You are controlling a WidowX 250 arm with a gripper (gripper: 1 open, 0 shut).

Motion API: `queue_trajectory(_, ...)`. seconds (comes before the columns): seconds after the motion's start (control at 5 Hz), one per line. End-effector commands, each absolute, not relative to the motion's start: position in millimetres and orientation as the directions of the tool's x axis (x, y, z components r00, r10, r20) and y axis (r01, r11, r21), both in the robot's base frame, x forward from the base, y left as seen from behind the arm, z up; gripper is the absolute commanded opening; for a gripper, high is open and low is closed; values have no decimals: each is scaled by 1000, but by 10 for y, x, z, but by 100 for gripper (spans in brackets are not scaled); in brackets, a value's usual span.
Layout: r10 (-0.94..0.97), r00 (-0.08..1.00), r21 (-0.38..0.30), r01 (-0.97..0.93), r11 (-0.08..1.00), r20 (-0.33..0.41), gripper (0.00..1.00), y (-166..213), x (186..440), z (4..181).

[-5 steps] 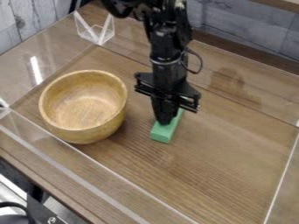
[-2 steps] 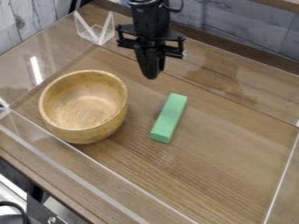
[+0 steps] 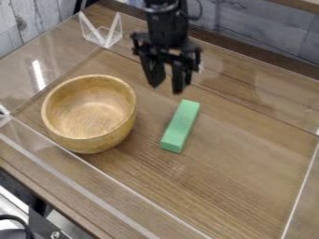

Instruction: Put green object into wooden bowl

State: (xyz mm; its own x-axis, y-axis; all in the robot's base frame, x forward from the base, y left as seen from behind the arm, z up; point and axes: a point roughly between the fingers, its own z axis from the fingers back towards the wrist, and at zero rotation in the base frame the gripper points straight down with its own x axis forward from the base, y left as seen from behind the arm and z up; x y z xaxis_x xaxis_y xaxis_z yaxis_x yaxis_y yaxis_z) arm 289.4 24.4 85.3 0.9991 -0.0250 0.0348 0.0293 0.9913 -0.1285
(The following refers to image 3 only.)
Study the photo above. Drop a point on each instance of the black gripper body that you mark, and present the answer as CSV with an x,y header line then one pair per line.
x,y
165,40

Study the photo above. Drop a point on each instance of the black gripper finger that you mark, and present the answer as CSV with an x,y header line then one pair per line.
x,y
153,69
181,76

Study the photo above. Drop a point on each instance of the green rectangular block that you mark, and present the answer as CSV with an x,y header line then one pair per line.
x,y
180,126

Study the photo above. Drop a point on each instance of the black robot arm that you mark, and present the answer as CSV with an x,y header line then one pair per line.
x,y
165,4

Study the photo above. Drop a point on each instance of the wooden bowl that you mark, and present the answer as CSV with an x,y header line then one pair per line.
x,y
89,112

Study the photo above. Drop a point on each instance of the clear acrylic corner bracket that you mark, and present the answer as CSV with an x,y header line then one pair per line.
x,y
101,36

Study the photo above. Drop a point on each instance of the clear acrylic enclosure wall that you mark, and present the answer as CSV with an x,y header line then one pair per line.
x,y
241,183

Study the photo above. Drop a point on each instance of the black metal bracket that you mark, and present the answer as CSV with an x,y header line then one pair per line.
x,y
42,229

